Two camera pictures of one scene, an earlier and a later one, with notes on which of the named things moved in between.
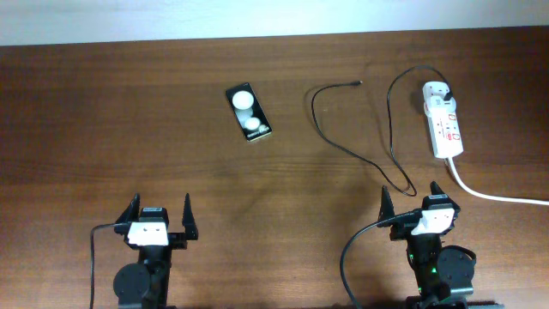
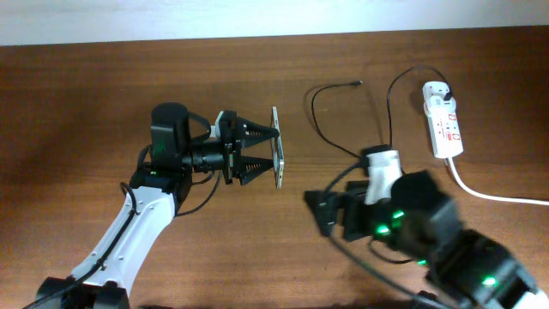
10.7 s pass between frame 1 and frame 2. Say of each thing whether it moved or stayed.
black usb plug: stayed
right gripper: moved
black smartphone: moved
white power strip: stayed
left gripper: moved
